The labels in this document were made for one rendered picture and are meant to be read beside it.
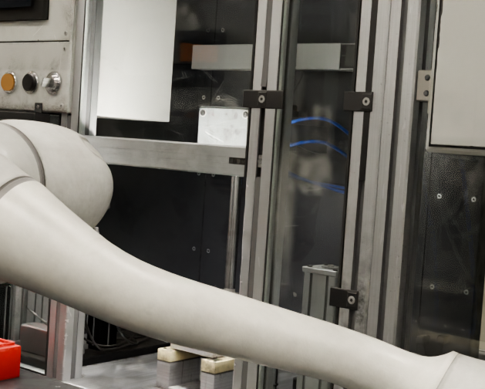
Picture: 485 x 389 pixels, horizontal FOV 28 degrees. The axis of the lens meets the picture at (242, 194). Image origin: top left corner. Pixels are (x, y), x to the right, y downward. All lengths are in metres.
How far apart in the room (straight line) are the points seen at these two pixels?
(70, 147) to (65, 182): 0.05
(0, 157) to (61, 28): 0.79
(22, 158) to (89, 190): 0.13
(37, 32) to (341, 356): 1.01
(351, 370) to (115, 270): 0.24
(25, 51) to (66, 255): 0.95
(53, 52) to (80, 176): 0.68
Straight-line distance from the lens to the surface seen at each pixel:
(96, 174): 1.10
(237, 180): 1.69
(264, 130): 1.40
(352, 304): 1.31
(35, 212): 0.88
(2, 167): 0.92
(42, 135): 1.04
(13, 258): 0.88
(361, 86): 1.31
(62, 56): 1.70
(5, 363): 1.72
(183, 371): 1.71
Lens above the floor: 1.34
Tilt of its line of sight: 3 degrees down
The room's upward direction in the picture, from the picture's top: 4 degrees clockwise
